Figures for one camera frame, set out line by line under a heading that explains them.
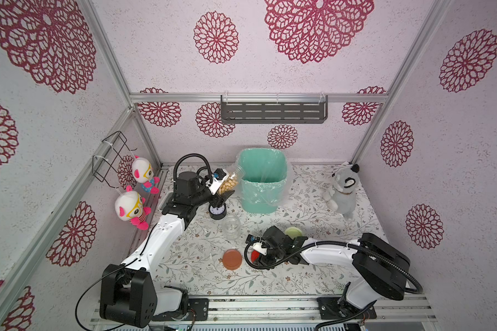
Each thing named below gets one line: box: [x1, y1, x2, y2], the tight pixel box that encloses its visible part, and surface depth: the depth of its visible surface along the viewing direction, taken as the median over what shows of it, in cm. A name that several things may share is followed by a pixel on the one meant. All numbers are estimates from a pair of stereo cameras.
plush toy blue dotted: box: [131, 155, 161, 194], surface depth 96 cm
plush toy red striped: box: [114, 190, 152, 231], surface depth 81 cm
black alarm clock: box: [208, 202, 228, 220], surface depth 99 cm
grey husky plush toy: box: [323, 163, 361, 220], surface depth 96 cm
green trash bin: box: [238, 147, 288, 214], surface depth 94 cm
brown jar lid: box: [222, 248, 243, 271], surface depth 87 cm
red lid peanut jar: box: [218, 164, 246, 196], surface depth 75 cm
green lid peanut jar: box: [284, 226, 304, 240], surface depth 82 cm
